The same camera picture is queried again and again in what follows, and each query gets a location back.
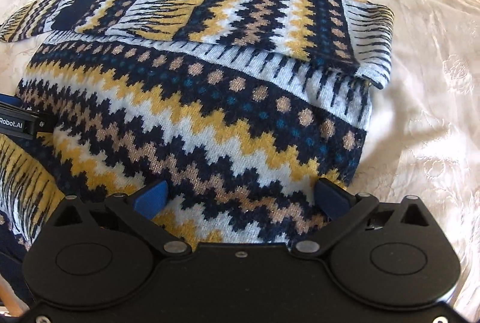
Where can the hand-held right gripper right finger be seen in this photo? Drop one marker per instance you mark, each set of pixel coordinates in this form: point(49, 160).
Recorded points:
point(330, 200)

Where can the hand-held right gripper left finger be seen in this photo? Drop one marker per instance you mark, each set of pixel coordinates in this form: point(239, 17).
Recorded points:
point(153, 198)

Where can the navy yellow patterned knit sweater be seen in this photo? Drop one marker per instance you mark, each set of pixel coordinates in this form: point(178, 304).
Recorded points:
point(195, 101)

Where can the cream embroidered bedspread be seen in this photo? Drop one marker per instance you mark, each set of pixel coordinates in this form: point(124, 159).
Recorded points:
point(423, 83)

